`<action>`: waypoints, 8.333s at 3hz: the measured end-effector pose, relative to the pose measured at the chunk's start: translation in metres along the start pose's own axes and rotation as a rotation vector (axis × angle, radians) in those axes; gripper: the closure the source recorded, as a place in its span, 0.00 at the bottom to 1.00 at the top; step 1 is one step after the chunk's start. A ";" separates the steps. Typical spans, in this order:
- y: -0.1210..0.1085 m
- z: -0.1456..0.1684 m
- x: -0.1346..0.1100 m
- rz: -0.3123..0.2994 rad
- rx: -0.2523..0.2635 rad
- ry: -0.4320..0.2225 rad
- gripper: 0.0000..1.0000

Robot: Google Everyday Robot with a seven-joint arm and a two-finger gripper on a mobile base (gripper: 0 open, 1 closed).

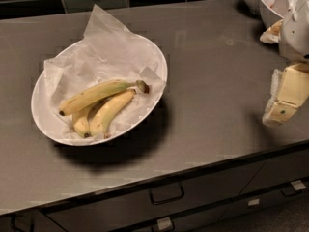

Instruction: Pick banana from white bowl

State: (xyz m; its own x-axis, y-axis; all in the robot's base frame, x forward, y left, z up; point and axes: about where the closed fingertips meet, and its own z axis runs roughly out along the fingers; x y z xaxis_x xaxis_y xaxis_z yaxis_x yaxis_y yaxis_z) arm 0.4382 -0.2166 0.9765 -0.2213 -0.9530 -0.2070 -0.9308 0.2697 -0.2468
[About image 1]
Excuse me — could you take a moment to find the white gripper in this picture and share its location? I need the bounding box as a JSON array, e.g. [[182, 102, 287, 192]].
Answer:
[[260, 0, 309, 127]]

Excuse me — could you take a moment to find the top yellow banana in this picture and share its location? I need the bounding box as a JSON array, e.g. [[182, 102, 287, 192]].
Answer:
[[59, 79, 150, 116]]

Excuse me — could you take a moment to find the white oval bowl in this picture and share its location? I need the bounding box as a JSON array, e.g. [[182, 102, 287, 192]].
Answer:
[[30, 32, 169, 147]]

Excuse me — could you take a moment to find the right yellow banana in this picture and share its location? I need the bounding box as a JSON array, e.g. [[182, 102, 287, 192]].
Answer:
[[90, 89, 136, 138]]

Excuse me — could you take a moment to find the small lower yellow banana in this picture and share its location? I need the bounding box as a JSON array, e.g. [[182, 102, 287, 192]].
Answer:
[[72, 102, 97, 138]]

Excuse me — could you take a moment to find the right dark drawer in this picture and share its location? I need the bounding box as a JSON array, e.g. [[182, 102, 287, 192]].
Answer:
[[242, 149, 309, 194]]

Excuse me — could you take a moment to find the dark drawer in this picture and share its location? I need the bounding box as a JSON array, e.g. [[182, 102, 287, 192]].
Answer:
[[242, 149, 309, 194], [43, 160, 264, 232], [111, 179, 309, 232]]

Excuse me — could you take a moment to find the white label on drawer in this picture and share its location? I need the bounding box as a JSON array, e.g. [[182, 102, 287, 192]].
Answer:
[[291, 180, 307, 191]]

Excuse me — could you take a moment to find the lower dark drawer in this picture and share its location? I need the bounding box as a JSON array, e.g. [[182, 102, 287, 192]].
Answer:
[[111, 179, 309, 232]]

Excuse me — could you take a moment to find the white paper liner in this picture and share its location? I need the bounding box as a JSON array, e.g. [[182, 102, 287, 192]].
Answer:
[[43, 4, 167, 140]]

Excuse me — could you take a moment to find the upper dark drawer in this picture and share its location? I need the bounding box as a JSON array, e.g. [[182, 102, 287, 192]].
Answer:
[[43, 160, 264, 232]]

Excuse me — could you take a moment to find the black drawer handle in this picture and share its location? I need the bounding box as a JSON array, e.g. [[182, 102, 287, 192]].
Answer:
[[149, 183, 184, 205]]

